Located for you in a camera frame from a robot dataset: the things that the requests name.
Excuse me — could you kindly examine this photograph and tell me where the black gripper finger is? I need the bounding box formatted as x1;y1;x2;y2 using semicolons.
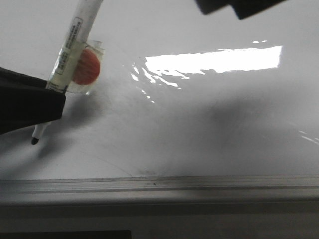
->
0;68;66;134
195;0;284;20

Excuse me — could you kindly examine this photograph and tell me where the white marker with red magnet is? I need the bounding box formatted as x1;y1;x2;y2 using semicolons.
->
30;0;105;145

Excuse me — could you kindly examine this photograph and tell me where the white whiteboard with aluminium frame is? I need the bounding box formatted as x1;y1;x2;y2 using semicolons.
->
0;0;319;206

